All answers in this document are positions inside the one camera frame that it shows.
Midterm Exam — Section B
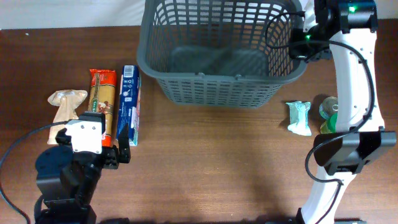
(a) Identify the blue pasta box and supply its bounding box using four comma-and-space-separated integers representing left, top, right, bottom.
116, 65, 141, 146

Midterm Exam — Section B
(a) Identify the mint green packet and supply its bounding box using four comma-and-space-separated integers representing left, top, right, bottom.
286, 101, 312, 136

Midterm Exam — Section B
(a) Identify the silver tin can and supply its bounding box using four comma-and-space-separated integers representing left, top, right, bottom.
318, 96, 338, 119

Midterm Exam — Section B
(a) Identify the beige food pouch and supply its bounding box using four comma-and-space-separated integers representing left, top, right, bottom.
47, 89, 88, 146

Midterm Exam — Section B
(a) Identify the orange spaghetti packet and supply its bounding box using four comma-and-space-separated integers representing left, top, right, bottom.
88, 68, 117, 147

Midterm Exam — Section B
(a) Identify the green lidded glass jar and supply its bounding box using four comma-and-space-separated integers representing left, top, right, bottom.
320, 113, 338, 134

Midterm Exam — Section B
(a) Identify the grey plastic basket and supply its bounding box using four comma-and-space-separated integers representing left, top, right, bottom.
137, 0, 307, 108

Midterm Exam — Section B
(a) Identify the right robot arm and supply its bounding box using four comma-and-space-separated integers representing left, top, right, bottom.
289, 0, 397, 223

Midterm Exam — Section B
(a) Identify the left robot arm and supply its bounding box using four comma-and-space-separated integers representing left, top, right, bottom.
34, 111, 131, 223

